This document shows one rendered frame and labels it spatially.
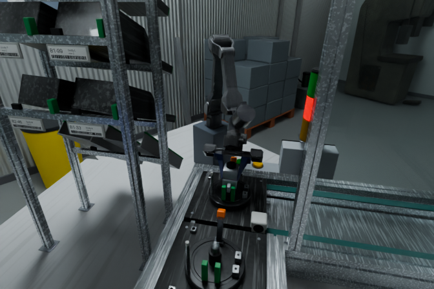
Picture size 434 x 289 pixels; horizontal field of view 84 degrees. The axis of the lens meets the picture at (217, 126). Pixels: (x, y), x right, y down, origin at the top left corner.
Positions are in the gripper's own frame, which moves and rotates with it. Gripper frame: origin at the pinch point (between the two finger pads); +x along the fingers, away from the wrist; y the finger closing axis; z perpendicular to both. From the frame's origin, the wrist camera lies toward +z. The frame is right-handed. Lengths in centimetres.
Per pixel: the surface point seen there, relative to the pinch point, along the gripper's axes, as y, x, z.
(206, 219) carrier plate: -5.3, 15.5, -0.5
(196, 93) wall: -90, -167, -241
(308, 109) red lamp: 16.8, -7.9, 27.7
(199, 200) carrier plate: -9.0, 10.4, -5.2
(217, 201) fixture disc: -2.9, 10.0, -2.8
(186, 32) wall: -99, -219, -168
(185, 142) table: -32, -24, -52
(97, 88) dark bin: -30.0, -7.7, 30.2
